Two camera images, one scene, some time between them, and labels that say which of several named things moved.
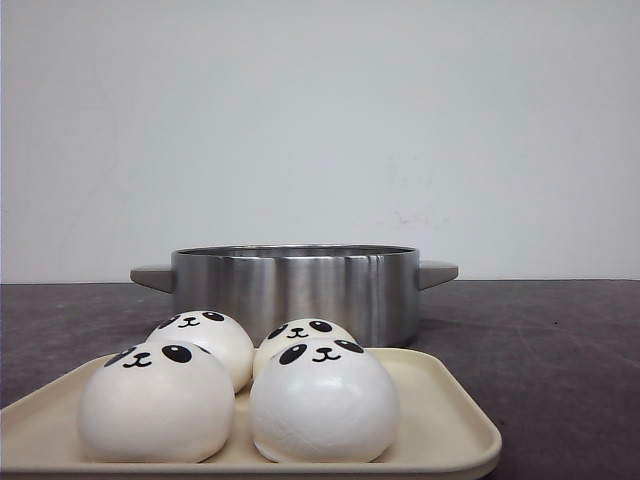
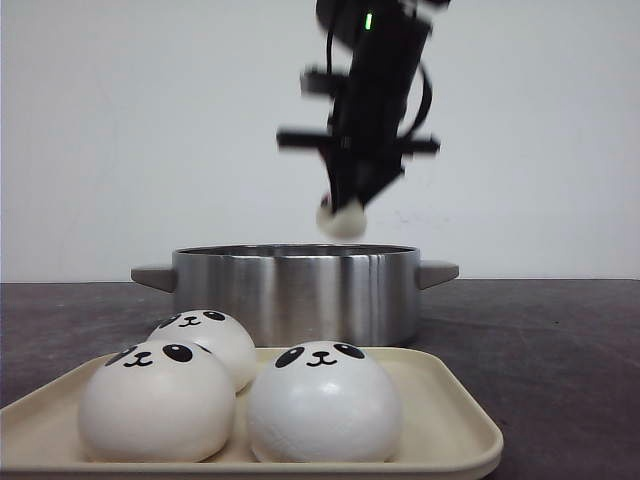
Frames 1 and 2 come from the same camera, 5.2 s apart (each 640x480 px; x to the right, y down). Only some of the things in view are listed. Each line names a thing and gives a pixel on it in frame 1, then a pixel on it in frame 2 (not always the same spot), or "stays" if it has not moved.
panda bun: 158,403 stays
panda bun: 323,400 stays
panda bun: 217,334 stays
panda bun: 297,330 → 345,223
